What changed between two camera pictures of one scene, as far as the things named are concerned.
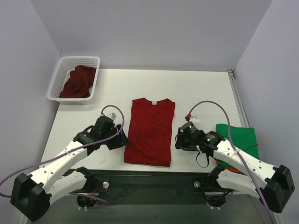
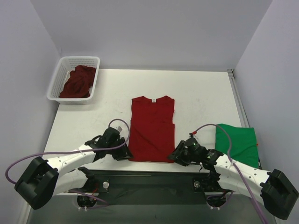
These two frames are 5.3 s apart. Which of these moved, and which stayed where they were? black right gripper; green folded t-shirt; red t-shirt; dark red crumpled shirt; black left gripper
Moved: black right gripper; black left gripper
Stayed: dark red crumpled shirt; green folded t-shirt; red t-shirt
